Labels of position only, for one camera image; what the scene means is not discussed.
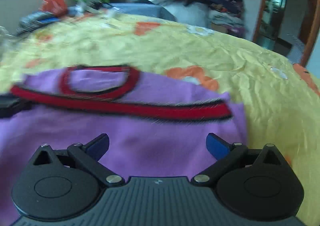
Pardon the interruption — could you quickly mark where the purple sweater red trim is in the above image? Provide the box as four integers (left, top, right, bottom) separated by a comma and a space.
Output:
1, 65, 247, 225

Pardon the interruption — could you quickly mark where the yellow floral bedspread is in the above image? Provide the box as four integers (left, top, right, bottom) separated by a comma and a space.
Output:
1, 14, 319, 225

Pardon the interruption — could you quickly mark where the orange plastic bag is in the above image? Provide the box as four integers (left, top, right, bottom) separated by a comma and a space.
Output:
40, 0, 68, 17

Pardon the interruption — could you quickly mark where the blue grey mattress edge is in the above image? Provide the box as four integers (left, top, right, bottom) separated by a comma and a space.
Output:
105, 3, 176, 22

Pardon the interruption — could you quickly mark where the wooden door frame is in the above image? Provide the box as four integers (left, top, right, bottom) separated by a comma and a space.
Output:
252, 0, 319, 67

